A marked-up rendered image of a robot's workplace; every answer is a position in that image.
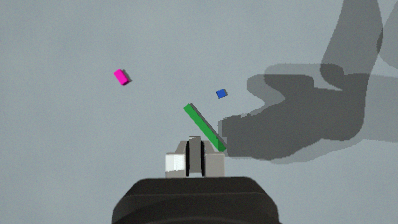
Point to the grey rod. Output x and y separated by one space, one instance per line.
195 154

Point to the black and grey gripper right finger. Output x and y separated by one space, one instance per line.
212 163

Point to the green flat bar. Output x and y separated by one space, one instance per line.
205 129

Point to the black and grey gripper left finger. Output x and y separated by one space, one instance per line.
177 164

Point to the small blue cube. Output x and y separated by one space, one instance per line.
221 93

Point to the small magenta block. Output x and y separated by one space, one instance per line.
121 77

